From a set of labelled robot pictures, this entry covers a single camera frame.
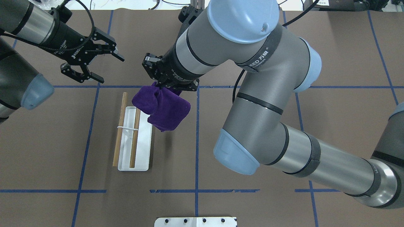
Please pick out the white rack base tray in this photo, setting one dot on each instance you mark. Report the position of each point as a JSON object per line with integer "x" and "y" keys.
{"x": 142, "y": 160}

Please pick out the black computer box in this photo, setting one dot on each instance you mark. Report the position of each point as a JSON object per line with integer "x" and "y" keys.
{"x": 350, "y": 5}

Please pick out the aluminium frame post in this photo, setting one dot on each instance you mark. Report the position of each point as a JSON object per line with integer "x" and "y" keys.
{"x": 197, "y": 5}

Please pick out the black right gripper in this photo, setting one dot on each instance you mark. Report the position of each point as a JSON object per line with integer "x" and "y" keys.
{"x": 174, "y": 70}

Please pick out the purple towel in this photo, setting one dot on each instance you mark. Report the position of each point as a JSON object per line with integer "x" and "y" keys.
{"x": 165, "y": 107}

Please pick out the white camera mast with base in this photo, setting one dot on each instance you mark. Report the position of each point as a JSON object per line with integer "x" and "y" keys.
{"x": 196, "y": 222}

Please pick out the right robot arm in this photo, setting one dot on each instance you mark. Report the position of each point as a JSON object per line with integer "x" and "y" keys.
{"x": 278, "y": 63}

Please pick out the brown paper table cover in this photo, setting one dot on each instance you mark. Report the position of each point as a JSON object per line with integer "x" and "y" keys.
{"x": 56, "y": 160}

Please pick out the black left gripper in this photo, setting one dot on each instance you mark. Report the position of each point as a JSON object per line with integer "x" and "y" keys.
{"x": 62, "y": 37}

